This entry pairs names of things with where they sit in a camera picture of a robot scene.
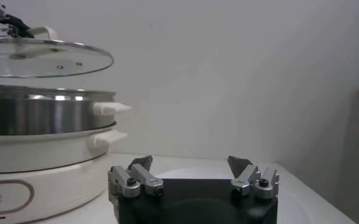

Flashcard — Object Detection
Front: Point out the perforated steel steamer basket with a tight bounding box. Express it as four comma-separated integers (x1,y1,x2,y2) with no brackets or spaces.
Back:
0,84,133,136

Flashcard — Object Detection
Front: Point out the round glass lid cream handle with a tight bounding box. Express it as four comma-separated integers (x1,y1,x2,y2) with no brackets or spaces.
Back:
0,26,115,79

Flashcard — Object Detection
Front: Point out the cream electric cooker pot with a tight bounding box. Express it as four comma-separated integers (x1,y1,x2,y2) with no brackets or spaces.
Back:
0,121,129,224

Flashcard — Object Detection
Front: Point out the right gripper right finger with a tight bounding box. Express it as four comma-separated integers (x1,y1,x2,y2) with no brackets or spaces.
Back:
227,155,280,200

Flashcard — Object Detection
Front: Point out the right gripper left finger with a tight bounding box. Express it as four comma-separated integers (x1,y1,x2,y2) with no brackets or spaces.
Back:
107,155,165,199

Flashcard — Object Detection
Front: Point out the round white plate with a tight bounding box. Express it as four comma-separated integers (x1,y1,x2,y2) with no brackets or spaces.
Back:
156,166,320,224

